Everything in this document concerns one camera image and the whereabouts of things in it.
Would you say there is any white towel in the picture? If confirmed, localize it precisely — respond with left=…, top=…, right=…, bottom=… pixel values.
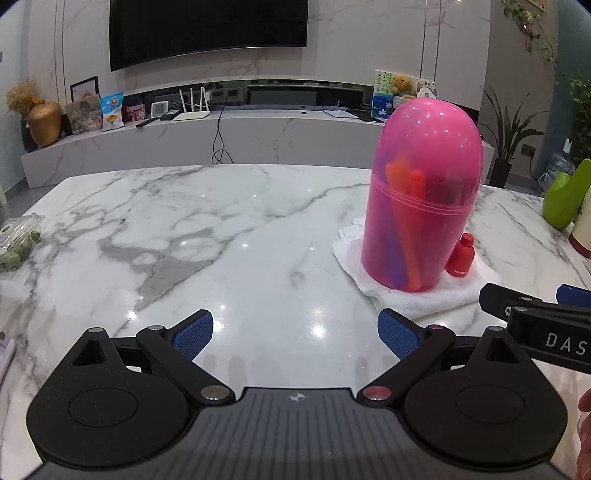
left=332, top=217, right=501, bottom=320

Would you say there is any water jug on floor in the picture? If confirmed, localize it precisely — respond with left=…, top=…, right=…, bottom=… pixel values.
left=538, top=138, right=575, bottom=195

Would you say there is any black power cable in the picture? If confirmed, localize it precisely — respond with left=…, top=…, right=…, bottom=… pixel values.
left=210, top=104, right=236, bottom=166

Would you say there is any white wifi router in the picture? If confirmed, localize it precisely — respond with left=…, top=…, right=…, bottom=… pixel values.
left=174, top=86, right=211, bottom=121

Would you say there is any white jar red lid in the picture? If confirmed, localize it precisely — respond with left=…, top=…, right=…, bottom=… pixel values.
left=568, top=188, right=591, bottom=259

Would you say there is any pink dome plastic container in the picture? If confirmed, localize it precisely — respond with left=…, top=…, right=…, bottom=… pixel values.
left=361, top=98, right=483, bottom=292

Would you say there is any teddy bear in pot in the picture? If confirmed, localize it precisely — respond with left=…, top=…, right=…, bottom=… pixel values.
left=391, top=74, right=415, bottom=99

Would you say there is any green plastic watering can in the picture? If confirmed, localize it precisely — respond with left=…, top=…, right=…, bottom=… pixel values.
left=542, top=159, right=591, bottom=230

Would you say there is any potted green plant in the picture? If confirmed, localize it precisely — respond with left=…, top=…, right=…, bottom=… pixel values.
left=482, top=87, right=547, bottom=188

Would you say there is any black wall television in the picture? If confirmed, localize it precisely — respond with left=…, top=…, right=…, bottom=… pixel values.
left=108, top=0, right=308, bottom=71

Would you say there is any blue snack bag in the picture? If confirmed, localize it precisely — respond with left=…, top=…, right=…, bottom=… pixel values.
left=100, top=92, right=124, bottom=131

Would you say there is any bag of green vegetables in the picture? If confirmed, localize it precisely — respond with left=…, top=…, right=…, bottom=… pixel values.
left=0, top=214, right=44, bottom=272

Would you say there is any small red bottle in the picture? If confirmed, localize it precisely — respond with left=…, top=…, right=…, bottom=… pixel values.
left=446, top=232, right=475, bottom=278

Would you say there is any marble tv console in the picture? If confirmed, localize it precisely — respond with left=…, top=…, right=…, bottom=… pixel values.
left=20, top=108, right=495, bottom=189

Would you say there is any framed picture on console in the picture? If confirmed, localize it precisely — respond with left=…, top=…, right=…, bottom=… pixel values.
left=69, top=76, right=99, bottom=102

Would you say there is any climbing ivy plant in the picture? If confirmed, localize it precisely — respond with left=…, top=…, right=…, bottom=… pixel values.
left=502, top=0, right=558, bottom=68

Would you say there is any green blue picture book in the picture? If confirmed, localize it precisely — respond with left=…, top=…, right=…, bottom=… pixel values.
left=370, top=70, right=394, bottom=121

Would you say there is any person right hand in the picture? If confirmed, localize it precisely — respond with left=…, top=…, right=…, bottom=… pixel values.
left=575, top=390, right=591, bottom=480

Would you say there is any gold acorn vase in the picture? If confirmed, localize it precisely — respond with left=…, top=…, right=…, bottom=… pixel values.
left=27, top=102, right=62, bottom=148

